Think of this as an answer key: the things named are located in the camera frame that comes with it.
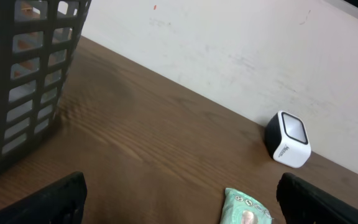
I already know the green wet wipes pack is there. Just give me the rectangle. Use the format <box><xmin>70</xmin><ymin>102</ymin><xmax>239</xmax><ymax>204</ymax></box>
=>
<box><xmin>220</xmin><ymin>188</ymin><xmax>273</xmax><ymax>224</ymax></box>

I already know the white barcode scanner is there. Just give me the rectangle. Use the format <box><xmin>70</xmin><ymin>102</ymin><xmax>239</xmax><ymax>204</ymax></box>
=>
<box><xmin>264</xmin><ymin>111</ymin><xmax>311</xmax><ymax>168</ymax></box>

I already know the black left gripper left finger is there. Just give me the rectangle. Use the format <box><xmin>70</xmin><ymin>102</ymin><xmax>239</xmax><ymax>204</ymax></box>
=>
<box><xmin>0</xmin><ymin>172</ymin><xmax>87</xmax><ymax>224</ymax></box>

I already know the grey plastic basket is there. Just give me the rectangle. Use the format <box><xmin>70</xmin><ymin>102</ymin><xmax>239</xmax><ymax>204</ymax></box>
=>
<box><xmin>0</xmin><ymin>0</ymin><xmax>91</xmax><ymax>174</ymax></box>

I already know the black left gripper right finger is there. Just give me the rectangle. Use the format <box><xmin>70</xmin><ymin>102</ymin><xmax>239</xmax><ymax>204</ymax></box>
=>
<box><xmin>276</xmin><ymin>172</ymin><xmax>358</xmax><ymax>224</ymax></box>

